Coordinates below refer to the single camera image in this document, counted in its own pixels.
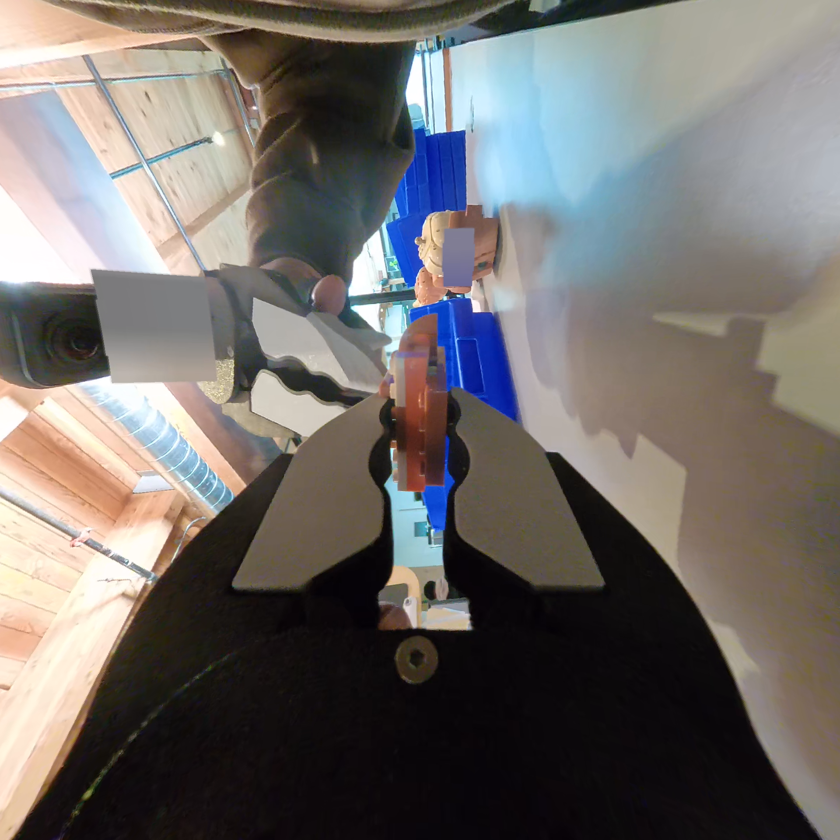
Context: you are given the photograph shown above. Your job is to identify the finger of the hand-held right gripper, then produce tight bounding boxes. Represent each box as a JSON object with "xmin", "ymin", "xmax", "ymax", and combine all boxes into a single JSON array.
[
  {"xmin": 250, "ymin": 369, "xmax": 370, "ymax": 438},
  {"xmin": 251, "ymin": 297, "xmax": 393, "ymax": 389}
]

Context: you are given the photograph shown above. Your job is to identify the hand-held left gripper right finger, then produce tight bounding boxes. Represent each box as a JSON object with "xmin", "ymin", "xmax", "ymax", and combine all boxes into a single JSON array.
[{"xmin": 445, "ymin": 387, "xmax": 606, "ymax": 592}]

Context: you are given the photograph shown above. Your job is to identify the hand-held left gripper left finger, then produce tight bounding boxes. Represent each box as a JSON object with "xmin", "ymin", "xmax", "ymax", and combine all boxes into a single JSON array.
[{"xmin": 231, "ymin": 395, "xmax": 395, "ymax": 592}]

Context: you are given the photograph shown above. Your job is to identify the orange lego model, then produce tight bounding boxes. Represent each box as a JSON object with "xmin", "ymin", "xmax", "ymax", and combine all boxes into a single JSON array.
[{"xmin": 378, "ymin": 313, "xmax": 455, "ymax": 494}]

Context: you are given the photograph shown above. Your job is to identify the person's right forearm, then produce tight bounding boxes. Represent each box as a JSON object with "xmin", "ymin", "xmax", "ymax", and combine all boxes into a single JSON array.
[{"xmin": 245, "ymin": 29, "xmax": 419, "ymax": 284}]

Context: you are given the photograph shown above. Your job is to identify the tan brown lego figure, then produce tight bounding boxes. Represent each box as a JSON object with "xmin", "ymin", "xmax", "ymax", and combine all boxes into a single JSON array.
[{"xmin": 413, "ymin": 205, "xmax": 504, "ymax": 308}]

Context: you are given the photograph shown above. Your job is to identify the person's right hand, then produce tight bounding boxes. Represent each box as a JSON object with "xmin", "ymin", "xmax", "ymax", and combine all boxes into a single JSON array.
[{"xmin": 261, "ymin": 258, "xmax": 350, "ymax": 317}]

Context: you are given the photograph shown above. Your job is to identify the large blue plastic bin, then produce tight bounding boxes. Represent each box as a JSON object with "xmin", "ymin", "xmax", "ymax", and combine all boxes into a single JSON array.
[{"xmin": 408, "ymin": 297, "xmax": 522, "ymax": 529}]

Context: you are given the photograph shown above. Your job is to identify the stacked blue plastic bins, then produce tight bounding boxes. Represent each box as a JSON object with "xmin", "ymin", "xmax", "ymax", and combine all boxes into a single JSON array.
[{"xmin": 382, "ymin": 126, "xmax": 469, "ymax": 245}]

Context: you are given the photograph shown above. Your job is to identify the silver spiral ventilation duct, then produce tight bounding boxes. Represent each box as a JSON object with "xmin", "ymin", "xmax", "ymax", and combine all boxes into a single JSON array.
[{"xmin": 77, "ymin": 382, "xmax": 236, "ymax": 514}]

